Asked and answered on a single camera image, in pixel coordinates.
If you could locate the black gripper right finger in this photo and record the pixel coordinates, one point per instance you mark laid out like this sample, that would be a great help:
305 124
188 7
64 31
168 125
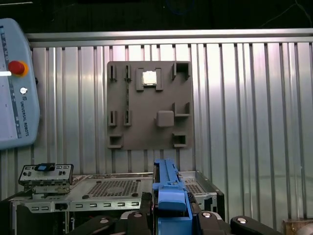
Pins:
207 225

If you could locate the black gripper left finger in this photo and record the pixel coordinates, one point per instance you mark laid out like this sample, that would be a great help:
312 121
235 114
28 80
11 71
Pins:
146 220

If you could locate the pale blue teach pendant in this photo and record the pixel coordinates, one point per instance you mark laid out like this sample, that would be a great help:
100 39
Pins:
27 110

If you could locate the black PC case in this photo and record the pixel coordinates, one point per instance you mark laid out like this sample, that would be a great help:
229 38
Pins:
78 186

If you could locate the silver CPU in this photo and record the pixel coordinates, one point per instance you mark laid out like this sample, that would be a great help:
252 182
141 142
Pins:
149 77

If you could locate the grey parts rack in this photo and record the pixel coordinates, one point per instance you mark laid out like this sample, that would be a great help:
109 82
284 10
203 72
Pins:
146 110

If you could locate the hard disk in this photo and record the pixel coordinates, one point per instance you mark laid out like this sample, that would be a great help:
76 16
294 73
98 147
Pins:
171 203

